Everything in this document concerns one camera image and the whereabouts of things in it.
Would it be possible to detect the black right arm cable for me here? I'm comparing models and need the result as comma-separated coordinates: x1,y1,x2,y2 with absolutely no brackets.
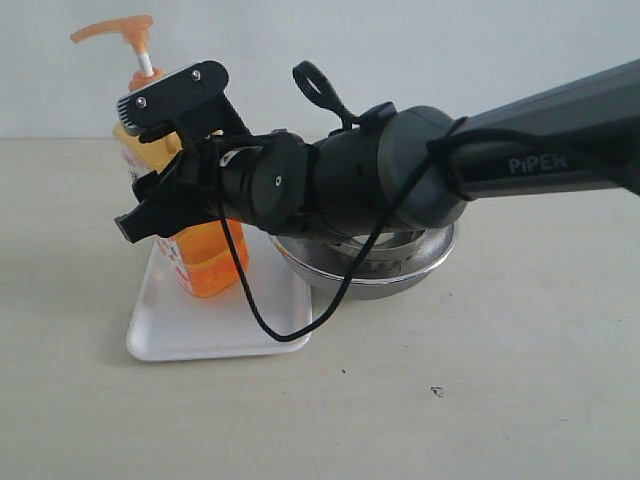
214,62,471,344

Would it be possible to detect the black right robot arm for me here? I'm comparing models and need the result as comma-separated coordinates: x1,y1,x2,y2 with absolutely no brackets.
116,60,639,242

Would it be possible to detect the orange pump soap bottle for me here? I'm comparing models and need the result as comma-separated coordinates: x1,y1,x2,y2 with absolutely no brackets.
70,15,238,298

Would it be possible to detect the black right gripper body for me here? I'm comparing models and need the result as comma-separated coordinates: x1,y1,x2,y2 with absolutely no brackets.
174,127,281,226

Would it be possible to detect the large steel mesh colander bowl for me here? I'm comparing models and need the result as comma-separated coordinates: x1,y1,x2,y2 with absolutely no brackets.
270,223,459,300

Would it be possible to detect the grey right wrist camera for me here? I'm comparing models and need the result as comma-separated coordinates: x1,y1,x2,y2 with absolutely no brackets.
116,60,249,143

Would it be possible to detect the white rectangular plastic tray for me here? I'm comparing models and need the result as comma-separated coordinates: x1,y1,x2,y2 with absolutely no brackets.
126,228,312,362

